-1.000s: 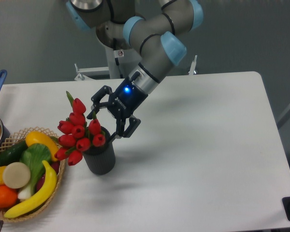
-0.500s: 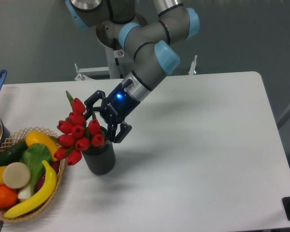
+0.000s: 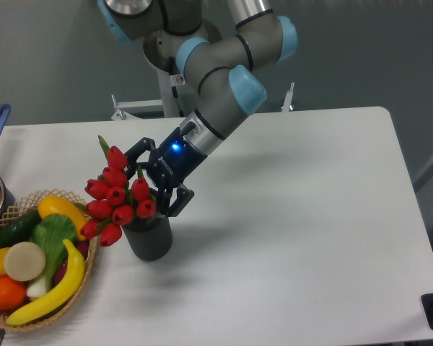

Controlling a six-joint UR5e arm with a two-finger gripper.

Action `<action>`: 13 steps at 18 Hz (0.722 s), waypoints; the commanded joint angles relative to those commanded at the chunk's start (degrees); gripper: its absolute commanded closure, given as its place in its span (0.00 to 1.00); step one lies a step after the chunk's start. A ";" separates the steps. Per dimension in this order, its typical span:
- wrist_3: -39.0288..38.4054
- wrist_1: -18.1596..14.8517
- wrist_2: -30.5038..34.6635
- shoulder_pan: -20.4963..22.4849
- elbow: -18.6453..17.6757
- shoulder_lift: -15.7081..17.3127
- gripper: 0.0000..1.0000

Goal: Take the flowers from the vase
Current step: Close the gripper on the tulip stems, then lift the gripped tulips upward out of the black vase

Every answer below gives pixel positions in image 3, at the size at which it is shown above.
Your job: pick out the dark grey ribbed vase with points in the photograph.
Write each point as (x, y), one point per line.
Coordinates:
(149, 240)

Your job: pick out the orange fruit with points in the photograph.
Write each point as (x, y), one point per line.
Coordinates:
(12, 294)

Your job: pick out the white metal base frame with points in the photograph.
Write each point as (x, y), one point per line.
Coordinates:
(154, 108)

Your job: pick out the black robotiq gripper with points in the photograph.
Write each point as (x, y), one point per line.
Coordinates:
(167, 167)

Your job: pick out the woven wicker basket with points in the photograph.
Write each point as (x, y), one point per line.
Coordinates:
(23, 206)

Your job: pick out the yellow banana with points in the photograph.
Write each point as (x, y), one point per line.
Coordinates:
(58, 295)

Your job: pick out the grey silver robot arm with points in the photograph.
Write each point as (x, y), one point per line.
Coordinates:
(177, 40)

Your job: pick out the green cucumber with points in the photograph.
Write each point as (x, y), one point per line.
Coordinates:
(19, 229)

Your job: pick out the dark red beet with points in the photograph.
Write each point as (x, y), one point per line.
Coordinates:
(83, 248)

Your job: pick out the beige round disc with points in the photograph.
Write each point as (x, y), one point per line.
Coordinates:
(24, 261)

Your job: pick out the green bok choy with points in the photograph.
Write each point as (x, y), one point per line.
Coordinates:
(49, 235)

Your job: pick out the red tulip bouquet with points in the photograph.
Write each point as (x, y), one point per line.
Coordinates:
(120, 196)

